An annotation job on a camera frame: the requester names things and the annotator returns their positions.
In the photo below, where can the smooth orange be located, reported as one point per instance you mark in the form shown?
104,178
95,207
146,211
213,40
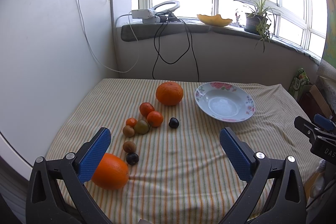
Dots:
111,173

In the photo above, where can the green-brown plum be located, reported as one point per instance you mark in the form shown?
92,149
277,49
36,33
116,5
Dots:
141,127

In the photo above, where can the tiny orange mandarin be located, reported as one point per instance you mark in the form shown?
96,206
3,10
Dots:
131,122

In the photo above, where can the brown kiwi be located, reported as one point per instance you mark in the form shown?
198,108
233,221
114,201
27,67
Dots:
129,147
128,131

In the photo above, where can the floral white plate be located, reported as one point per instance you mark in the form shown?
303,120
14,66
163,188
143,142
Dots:
224,102

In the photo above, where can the dark plum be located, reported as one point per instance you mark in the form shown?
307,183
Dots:
132,158
173,123

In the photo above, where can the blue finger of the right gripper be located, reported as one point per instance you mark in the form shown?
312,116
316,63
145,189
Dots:
324,123
307,129

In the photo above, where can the white power adapter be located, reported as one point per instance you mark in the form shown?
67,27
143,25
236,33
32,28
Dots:
143,14

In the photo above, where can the green snack bag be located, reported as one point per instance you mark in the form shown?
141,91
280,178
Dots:
300,84

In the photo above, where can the large rough orange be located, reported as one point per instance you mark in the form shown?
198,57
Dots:
169,93

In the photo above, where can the white refrigerator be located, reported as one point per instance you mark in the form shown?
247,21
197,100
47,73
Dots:
53,52

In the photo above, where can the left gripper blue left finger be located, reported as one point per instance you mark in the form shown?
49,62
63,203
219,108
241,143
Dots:
57,193

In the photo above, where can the reddish mandarin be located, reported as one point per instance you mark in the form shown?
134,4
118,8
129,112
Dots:
146,108

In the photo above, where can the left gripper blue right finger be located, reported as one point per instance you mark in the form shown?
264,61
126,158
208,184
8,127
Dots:
286,202

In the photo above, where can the cardboard box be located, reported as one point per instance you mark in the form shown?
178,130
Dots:
312,102

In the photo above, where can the white ring light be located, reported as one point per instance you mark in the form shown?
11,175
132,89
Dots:
166,7

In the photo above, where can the potted spider plant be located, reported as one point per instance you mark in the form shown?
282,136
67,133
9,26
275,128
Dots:
261,20

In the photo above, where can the striped table cloth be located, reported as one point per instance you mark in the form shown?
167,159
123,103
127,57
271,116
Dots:
183,174

